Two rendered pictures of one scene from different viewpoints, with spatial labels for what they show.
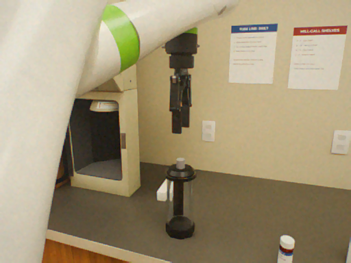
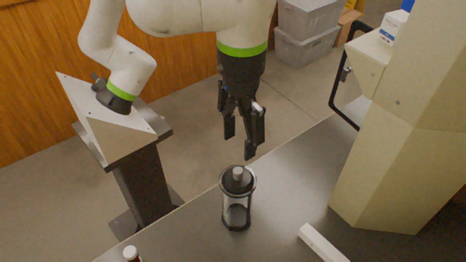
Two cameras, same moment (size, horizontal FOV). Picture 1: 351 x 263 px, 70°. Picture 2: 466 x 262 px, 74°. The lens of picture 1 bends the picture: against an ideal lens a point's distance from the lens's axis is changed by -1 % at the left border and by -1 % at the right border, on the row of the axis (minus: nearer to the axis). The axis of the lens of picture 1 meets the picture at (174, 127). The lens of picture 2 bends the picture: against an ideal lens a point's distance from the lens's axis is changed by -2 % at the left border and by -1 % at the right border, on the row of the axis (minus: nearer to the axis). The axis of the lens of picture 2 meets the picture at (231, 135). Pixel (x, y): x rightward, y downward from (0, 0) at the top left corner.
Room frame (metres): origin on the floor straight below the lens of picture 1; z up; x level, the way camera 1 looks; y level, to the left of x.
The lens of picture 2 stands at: (1.04, -0.45, 1.89)
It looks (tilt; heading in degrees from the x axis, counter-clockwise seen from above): 47 degrees down; 124
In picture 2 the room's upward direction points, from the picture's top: straight up
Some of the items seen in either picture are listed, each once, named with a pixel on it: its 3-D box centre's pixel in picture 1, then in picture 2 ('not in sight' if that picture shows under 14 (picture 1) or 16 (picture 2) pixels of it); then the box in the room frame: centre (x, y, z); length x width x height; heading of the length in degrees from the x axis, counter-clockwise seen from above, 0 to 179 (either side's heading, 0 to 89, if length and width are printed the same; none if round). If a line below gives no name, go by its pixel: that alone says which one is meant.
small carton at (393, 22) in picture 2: not in sight; (396, 28); (0.98, 0.32, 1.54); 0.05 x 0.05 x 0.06; 59
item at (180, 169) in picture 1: (180, 168); (237, 177); (0.77, -0.02, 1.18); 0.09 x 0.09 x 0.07
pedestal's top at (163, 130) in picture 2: not in sight; (121, 129); (0.12, 0.06, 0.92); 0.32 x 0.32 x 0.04; 76
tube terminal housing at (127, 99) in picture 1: (108, 105); (439, 127); (1.17, 0.31, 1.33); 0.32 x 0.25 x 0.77; 71
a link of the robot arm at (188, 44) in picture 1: (180, 45); (243, 57); (0.78, -0.02, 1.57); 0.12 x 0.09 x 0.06; 70
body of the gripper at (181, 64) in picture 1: (181, 70); (240, 88); (0.77, -0.02, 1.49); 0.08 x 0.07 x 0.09; 160
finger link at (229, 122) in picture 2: (176, 122); (229, 127); (0.74, -0.01, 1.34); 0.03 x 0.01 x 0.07; 70
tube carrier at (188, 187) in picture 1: (180, 200); (237, 199); (0.77, -0.02, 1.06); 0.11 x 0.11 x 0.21
